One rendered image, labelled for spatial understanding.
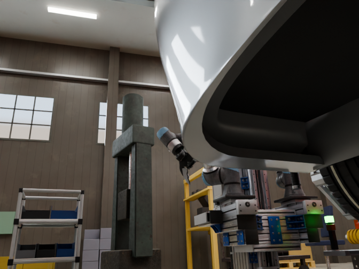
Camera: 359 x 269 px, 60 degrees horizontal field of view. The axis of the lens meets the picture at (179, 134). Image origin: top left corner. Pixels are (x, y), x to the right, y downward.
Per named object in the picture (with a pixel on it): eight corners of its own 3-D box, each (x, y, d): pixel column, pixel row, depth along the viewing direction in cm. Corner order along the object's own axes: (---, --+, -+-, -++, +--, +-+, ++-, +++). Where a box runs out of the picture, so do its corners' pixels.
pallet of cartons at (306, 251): (272, 270, 725) (267, 234, 753) (250, 268, 819) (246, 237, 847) (320, 267, 766) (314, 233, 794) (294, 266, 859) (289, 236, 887)
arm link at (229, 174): (237, 181, 212) (235, 161, 217) (219, 183, 218) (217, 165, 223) (242, 183, 223) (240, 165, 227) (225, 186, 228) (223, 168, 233)
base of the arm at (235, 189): (219, 199, 221) (218, 185, 225) (238, 199, 225) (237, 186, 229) (227, 195, 208) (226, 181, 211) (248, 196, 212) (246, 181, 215)
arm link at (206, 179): (224, 187, 221) (201, 116, 207) (204, 189, 227) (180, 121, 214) (227, 179, 232) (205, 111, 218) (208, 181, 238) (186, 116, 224)
